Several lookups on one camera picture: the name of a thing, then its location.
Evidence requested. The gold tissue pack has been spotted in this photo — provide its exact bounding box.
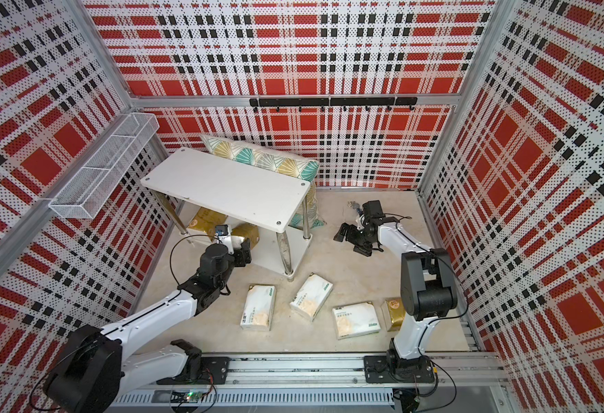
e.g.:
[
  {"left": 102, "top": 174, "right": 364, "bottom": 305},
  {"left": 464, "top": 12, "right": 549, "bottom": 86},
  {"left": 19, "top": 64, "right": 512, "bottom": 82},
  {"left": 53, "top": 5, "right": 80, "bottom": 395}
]
[
  {"left": 231, "top": 223, "right": 260, "bottom": 249},
  {"left": 188, "top": 208, "right": 227, "bottom": 240},
  {"left": 381, "top": 298, "right": 406, "bottom": 331}
]

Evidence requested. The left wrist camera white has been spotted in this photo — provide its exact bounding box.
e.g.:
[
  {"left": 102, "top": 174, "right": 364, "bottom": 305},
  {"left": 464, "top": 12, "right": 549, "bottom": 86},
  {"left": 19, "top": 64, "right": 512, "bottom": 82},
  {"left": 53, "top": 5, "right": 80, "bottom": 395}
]
[{"left": 214, "top": 225, "right": 233, "bottom": 251}]

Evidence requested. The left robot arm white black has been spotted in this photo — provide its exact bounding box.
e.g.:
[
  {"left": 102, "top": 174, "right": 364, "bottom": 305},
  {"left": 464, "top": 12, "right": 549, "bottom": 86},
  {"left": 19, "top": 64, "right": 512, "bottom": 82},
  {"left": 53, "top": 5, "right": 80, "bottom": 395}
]
[{"left": 37, "top": 236, "right": 251, "bottom": 412}]

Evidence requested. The white two-tier shelf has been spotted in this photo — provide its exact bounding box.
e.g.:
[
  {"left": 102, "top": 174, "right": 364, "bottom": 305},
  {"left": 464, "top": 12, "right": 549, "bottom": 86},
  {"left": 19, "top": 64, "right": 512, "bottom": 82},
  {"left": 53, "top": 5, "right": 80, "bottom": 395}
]
[{"left": 141, "top": 148, "right": 312, "bottom": 280}]

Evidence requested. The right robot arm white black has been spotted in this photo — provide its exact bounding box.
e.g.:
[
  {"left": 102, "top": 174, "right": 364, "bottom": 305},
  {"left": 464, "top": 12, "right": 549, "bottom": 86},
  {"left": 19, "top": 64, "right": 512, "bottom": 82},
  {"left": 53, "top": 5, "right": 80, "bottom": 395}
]
[{"left": 334, "top": 218, "right": 459, "bottom": 384}]

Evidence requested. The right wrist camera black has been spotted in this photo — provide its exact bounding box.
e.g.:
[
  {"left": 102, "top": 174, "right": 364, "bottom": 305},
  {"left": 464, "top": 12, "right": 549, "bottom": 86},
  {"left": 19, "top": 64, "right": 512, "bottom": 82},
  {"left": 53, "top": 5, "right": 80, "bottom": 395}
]
[{"left": 362, "top": 201, "right": 386, "bottom": 225}]

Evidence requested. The white tissue pack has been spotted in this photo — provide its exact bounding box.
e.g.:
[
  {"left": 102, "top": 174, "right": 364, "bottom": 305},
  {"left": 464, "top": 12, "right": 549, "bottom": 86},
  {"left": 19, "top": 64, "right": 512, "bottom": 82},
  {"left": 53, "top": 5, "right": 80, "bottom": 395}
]
[
  {"left": 332, "top": 301, "right": 381, "bottom": 340},
  {"left": 240, "top": 284, "right": 276, "bottom": 331},
  {"left": 289, "top": 274, "right": 334, "bottom": 322}
]

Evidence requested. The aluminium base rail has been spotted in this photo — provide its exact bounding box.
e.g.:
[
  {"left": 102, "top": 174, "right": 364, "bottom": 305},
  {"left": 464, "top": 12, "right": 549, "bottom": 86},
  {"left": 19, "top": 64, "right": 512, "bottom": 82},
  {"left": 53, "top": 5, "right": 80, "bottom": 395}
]
[{"left": 106, "top": 353, "right": 520, "bottom": 412}]

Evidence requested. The small green circuit board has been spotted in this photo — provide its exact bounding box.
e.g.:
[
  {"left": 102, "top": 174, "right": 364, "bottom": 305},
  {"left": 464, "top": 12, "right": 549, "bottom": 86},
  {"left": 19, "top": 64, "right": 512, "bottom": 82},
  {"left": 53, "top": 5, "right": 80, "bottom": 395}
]
[{"left": 170, "top": 391, "right": 207, "bottom": 404}]

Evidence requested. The white wire mesh basket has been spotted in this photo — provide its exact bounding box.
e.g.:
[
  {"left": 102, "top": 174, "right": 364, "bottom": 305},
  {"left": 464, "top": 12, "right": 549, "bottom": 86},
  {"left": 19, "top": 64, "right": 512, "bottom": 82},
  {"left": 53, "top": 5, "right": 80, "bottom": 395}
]
[{"left": 49, "top": 112, "right": 158, "bottom": 220}]

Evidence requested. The black wall hook rail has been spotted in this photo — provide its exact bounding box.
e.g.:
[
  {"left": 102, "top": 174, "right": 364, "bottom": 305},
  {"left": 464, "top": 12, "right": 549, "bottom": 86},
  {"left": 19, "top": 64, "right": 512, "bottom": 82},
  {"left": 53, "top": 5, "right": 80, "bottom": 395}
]
[{"left": 249, "top": 96, "right": 418, "bottom": 110}]

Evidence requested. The geometric patterned pillow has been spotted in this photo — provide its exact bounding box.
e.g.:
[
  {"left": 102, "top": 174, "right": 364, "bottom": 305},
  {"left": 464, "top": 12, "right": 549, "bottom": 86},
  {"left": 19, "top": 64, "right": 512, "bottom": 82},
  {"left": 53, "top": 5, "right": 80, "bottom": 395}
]
[{"left": 200, "top": 135, "right": 325, "bottom": 228}]

